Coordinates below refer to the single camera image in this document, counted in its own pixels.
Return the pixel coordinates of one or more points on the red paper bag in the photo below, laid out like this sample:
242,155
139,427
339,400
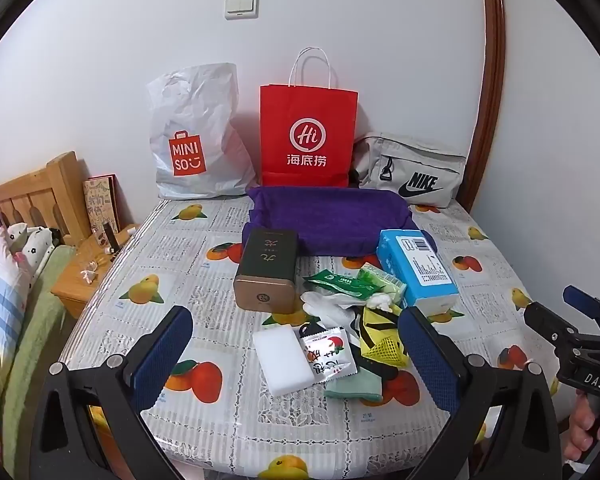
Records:
307,135

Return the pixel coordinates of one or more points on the grey waist bag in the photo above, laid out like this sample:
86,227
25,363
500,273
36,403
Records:
410,165

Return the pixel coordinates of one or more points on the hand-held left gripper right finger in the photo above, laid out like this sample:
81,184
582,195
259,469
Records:
430,360

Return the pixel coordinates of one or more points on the person's right hand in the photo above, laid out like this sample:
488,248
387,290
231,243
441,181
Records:
582,430

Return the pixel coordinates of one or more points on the white plastic shopping bag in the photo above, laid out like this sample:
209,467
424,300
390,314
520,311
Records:
200,120

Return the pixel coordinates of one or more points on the blue tissue pack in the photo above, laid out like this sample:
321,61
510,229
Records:
420,265

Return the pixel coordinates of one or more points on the brown patterned book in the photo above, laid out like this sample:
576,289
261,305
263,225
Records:
101,205

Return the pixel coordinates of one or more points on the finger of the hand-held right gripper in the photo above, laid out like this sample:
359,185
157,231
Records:
577,296
545,317

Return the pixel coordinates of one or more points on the brown wooden door frame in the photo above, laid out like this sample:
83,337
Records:
492,60

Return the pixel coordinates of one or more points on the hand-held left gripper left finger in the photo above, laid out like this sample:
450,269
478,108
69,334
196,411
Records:
162,355

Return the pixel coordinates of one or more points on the clear plastic bag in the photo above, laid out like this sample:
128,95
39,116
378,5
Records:
330,310

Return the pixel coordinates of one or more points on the red and white sachet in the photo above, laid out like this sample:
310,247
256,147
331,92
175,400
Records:
330,352

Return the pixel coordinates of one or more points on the small dark bottle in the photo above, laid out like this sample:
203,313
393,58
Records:
110,237

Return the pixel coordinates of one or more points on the light green tissue packet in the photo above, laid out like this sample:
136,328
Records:
385,280

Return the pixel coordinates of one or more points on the wooden nightstand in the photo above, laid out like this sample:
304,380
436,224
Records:
75,285

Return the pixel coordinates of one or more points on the green wet wipe packet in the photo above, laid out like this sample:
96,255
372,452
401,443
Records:
340,284

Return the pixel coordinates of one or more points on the white wall switch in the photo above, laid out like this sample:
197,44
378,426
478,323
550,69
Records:
241,5

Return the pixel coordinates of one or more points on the wooden headboard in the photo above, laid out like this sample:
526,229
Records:
40,195

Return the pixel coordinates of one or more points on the white spotted plush toy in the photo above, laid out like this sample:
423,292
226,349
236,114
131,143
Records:
35,247

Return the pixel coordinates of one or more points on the purple towel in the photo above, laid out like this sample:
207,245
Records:
330,215

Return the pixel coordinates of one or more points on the yellow mesh pouch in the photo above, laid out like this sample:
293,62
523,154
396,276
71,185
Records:
382,337

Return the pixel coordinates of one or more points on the green blanket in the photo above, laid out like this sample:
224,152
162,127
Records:
35,330

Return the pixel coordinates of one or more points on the white sponge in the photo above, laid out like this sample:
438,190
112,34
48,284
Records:
282,360

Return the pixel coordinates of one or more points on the dark green tin box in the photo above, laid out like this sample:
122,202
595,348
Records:
267,265

